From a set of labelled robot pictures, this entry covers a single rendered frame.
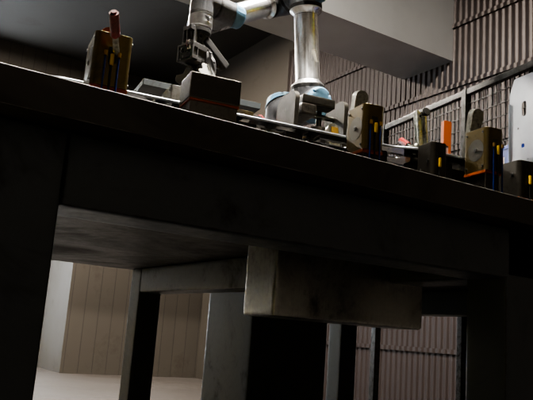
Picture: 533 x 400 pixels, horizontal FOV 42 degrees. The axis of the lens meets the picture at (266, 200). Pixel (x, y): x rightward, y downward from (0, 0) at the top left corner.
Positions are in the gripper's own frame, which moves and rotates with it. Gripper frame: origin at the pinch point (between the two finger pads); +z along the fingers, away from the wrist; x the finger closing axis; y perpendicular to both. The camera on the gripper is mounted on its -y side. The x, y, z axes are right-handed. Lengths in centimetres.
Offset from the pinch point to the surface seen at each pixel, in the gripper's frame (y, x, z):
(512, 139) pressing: -74, 67, 4
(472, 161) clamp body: -33, 73, 22
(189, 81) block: 39, 41, 17
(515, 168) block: -43, 81, 22
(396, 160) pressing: -36, 48, 18
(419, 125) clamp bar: -54, 45, 1
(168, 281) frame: -3, -9, 57
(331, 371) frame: -93, -11, 82
